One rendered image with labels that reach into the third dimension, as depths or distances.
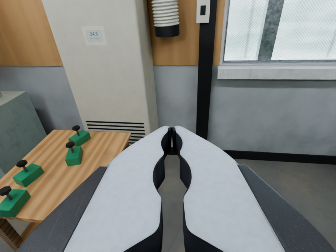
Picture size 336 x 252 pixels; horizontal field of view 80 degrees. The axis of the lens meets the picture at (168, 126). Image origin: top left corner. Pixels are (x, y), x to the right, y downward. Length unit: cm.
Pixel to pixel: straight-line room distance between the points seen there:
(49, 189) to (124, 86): 71
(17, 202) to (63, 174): 23
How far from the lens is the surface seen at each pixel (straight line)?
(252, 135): 184
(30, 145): 201
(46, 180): 124
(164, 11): 129
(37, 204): 114
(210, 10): 138
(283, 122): 183
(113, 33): 127
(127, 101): 138
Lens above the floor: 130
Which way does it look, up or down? 33 degrees down
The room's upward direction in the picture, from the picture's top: 3 degrees counter-clockwise
